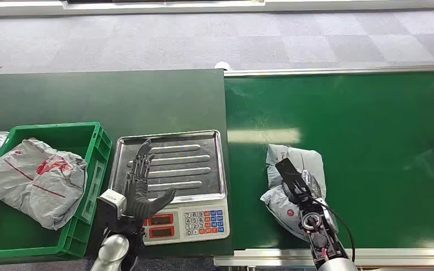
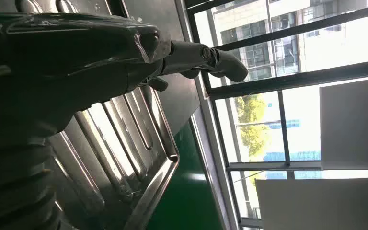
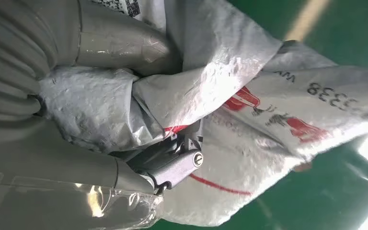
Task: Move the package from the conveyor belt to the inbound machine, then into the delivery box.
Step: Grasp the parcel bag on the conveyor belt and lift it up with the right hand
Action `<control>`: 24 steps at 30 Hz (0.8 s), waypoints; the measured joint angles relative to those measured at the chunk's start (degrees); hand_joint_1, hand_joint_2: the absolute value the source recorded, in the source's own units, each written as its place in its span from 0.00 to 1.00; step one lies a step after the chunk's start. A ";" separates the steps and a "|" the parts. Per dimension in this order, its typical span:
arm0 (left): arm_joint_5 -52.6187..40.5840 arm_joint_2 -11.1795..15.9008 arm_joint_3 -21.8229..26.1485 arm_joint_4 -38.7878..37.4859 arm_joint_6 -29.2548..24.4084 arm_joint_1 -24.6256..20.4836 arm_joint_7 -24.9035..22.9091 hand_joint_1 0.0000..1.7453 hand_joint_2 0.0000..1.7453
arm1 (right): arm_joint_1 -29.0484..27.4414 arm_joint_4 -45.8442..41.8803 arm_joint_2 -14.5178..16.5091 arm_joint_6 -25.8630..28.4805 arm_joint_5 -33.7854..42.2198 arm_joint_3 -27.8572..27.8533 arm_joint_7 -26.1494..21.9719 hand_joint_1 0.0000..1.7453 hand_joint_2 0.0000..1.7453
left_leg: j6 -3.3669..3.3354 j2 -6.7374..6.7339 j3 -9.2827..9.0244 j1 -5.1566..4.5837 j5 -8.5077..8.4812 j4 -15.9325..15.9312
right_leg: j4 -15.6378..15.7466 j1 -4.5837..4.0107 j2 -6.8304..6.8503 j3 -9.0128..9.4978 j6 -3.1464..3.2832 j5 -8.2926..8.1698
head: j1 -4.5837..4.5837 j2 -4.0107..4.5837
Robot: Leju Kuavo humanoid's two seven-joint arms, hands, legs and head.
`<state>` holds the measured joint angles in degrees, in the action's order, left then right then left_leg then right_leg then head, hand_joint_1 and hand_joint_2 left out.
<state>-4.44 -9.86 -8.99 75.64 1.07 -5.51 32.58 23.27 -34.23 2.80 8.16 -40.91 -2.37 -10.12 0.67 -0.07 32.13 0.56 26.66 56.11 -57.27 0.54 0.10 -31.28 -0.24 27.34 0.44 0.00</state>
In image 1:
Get green plastic crate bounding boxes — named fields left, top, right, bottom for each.
left=0, top=121, right=113, bottom=266

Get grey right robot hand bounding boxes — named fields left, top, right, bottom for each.
left=275, top=158, right=314, bottom=206

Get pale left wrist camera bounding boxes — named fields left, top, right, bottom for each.
left=97, top=189, right=127, bottom=220

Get white electronic weighing scale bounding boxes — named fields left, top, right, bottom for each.
left=108, top=129, right=231, bottom=247

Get crumpled grey parcel bag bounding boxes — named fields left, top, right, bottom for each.
left=0, top=137, right=88, bottom=231

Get grey parcel bag red logo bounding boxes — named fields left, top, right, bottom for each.
left=260, top=143, right=340, bottom=242

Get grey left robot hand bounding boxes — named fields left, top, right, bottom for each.
left=123, top=139, right=177, bottom=220

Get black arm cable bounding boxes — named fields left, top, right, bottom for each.
left=312, top=197, right=356, bottom=263

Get green conveyor belt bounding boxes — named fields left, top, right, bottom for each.
left=214, top=64, right=434, bottom=268

